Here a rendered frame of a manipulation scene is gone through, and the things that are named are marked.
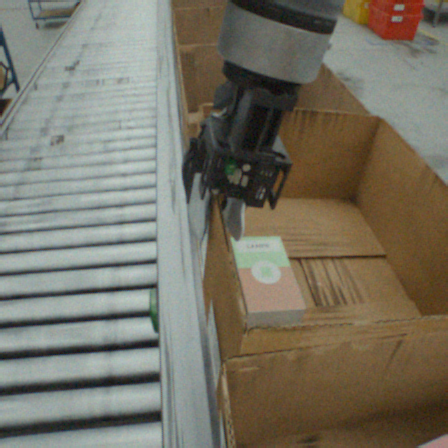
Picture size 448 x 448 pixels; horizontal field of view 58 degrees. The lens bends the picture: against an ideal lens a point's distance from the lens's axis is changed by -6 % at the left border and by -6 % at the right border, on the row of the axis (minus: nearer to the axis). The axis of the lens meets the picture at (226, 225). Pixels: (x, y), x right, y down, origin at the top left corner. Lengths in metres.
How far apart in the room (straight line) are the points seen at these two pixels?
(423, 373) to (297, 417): 0.13
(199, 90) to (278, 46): 0.71
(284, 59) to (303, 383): 0.27
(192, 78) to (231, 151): 0.67
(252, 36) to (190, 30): 1.06
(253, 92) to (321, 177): 0.41
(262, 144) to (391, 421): 0.32
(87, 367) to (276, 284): 0.34
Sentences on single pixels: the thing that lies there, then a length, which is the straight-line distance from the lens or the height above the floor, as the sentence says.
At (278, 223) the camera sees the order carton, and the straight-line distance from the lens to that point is 0.67.
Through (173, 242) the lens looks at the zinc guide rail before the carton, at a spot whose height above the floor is 0.89.
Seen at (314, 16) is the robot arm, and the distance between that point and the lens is 0.34.
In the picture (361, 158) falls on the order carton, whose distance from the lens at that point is 0.73.
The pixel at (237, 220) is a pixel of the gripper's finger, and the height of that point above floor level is 1.05.
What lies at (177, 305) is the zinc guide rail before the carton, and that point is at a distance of 0.57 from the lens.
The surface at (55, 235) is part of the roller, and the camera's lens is 0.95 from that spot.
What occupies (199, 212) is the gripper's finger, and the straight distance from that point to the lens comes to 0.44.
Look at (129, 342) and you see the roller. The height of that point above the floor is 0.73.
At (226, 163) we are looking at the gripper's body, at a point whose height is 1.13.
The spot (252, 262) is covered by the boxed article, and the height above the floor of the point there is 0.95.
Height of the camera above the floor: 1.33
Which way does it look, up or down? 40 degrees down
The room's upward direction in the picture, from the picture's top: straight up
